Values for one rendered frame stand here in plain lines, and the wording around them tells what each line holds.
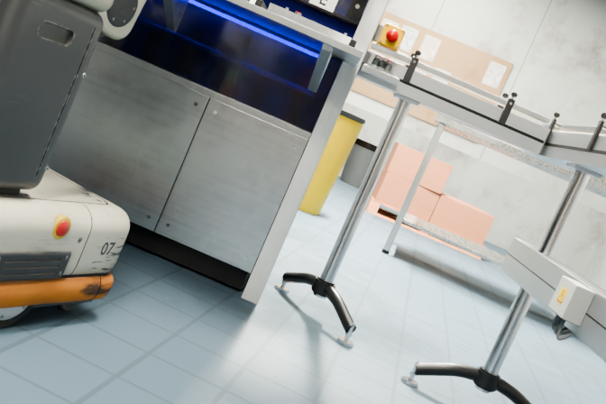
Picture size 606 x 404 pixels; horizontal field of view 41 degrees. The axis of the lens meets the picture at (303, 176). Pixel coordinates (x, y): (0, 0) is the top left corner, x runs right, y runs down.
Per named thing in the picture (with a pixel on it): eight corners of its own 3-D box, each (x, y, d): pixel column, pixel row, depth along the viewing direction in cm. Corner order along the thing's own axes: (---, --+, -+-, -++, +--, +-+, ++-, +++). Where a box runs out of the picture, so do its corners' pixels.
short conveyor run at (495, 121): (355, 74, 272) (374, 31, 271) (353, 76, 288) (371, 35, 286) (540, 154, 273) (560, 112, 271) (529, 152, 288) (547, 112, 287)
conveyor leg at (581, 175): (466, 379, 260) (566, 161, 253) (491, 390, 260) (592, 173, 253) (471, 389, 251) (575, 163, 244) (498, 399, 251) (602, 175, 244)
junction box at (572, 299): (546, 307, 205) (562, 274, 204) (564, 314, 205) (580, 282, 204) (561, 318, 193) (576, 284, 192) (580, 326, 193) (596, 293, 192)
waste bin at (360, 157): (371, 191, 994) (388, 151, 990) (368, 193, 952) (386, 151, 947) (338, 177, 1000) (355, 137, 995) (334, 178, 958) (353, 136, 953)
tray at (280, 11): (271, 25, 270) (275, 15, 270) (342, 56, 270) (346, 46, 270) (265, 13, 236) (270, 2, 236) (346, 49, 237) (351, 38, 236)
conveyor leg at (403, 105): (307, 288, 291) (393, 93, 284) (330, 298, 291) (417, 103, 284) (307, 294, 282) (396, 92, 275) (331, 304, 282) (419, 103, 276)
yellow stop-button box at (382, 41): (375, 44, 268) (384, 23, 268) (395, 52, 269) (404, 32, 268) (377, 41, 261) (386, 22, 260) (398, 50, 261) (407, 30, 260)
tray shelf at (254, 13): (163, -15, 270) (166, -21, 270) (354, 68, 271) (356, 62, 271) (129, -42, 222) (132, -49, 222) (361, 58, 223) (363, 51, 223)
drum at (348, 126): (330, 216, 582) (371, 123, 576) (314, 218, 538) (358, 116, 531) (275, 190, 595) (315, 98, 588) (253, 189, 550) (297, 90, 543)
